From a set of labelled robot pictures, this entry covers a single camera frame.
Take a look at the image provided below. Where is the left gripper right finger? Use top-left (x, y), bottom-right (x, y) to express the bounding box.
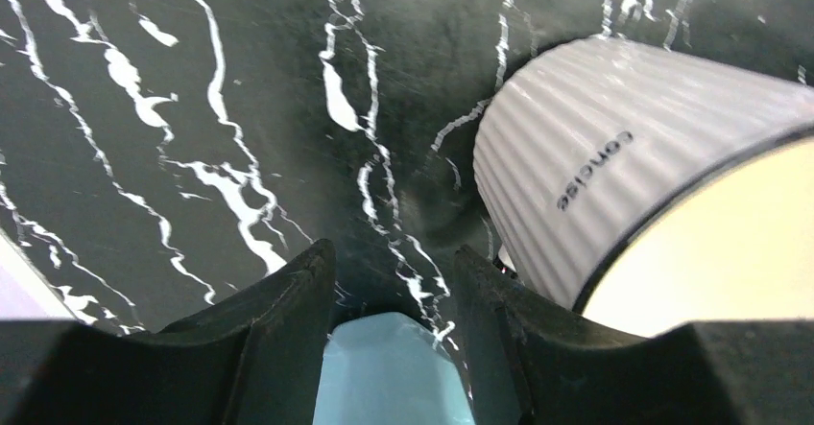
top-left (452, 247), bottom-right (813, 424)

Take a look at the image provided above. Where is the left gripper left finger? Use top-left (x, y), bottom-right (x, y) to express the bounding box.
top-left (1, 239), bottom-right (336, 424)

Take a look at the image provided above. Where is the light blue cup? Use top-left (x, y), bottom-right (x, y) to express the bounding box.
top-left (313, 313), bottom-right (475, 425)

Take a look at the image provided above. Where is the beige ribbed mug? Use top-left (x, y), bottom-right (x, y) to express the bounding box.
top-left (473, 38), bottom-right (813, 337)

